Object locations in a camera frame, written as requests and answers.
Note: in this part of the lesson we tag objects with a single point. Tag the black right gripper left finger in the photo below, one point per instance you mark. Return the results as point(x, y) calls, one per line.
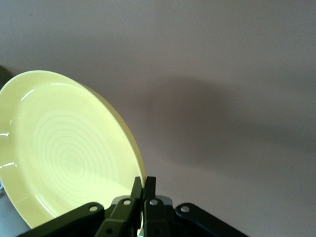
point(121, 212)

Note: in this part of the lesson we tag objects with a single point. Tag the yellow round plate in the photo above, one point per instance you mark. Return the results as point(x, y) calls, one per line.
point(61, 148)

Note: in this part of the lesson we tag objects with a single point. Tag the pale green round plate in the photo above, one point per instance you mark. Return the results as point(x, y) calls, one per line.
point(2, 191)

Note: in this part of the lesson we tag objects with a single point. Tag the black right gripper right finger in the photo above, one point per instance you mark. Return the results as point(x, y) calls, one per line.
point(156, 217)

